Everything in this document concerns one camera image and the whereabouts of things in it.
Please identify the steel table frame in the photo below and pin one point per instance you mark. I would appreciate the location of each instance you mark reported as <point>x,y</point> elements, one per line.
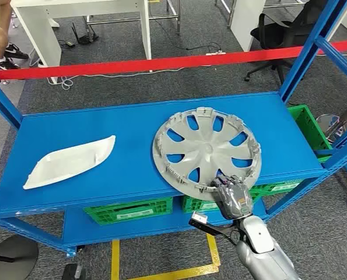
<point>178,19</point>

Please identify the black round base plate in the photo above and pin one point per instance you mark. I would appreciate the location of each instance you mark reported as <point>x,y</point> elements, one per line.
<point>13,259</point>

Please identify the white power strip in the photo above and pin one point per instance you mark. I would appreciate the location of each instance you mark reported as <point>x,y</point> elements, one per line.
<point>216,53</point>

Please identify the chrome stanchion base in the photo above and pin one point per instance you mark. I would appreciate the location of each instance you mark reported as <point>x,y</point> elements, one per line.
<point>327,123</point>

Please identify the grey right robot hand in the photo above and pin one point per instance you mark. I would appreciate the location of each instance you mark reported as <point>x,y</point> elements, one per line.
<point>235,197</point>

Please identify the red barrier belt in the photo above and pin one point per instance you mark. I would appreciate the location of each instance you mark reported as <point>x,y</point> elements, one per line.
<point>161,62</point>

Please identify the black power adapter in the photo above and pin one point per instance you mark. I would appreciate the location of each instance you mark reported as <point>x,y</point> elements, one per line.
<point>69,43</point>

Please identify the white partition desk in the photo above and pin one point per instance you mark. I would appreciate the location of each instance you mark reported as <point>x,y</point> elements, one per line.
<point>246,23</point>

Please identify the white plastic trim part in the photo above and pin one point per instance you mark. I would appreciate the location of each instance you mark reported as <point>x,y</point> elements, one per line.
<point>68,162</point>

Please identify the black office chair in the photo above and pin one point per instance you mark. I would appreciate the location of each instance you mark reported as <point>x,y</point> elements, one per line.
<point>278,34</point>

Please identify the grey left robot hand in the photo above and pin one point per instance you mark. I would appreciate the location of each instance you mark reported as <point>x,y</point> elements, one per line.
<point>74,273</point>

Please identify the grey plastic wheel hubcap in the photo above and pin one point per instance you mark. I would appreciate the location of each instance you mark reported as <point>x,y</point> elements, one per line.
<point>205,148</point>

